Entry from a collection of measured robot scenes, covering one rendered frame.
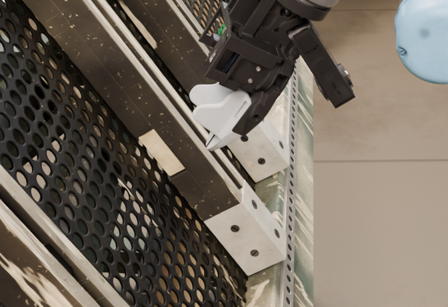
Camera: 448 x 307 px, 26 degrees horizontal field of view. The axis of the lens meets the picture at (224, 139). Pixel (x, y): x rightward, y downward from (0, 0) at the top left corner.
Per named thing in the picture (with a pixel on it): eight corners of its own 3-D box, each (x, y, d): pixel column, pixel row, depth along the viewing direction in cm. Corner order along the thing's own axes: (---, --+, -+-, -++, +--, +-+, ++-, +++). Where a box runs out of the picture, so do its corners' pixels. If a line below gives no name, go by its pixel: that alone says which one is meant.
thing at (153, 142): (169, 177, 142) (186, 168, 141) (137, 138, 139) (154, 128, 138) (171, 165, 145) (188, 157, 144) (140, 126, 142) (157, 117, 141)
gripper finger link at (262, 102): (226, 112, 104) (267, 50, 100) (240, 118, 105) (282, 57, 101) (231, 138, 101) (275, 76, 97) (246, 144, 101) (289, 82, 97)
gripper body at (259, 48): (195, 43, 103) (253, -50, 97) (263, 72, 106) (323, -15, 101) (201, 83, 97) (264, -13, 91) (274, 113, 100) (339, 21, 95)
